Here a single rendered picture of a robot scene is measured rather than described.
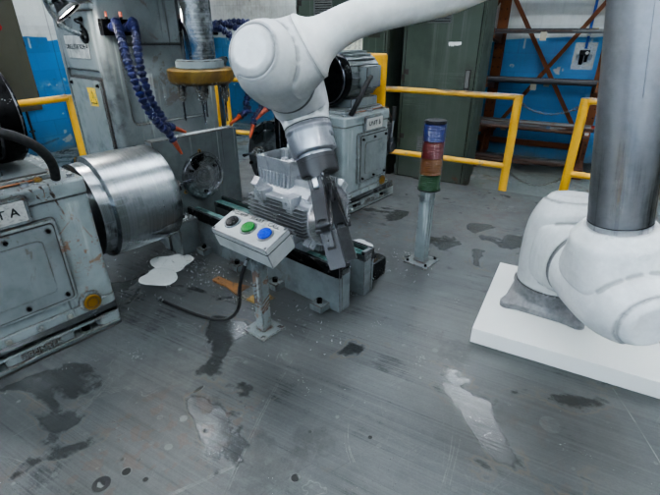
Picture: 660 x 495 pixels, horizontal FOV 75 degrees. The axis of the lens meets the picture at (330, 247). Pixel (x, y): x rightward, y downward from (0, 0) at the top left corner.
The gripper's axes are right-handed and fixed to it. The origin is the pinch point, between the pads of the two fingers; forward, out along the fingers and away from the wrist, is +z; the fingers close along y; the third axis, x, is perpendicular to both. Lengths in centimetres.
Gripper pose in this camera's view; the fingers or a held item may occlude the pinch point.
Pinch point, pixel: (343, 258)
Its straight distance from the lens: 83.0
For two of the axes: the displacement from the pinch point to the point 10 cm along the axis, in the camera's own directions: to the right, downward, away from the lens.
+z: 2.6, 9.6, 0.3
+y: 2.0, -0.8, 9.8
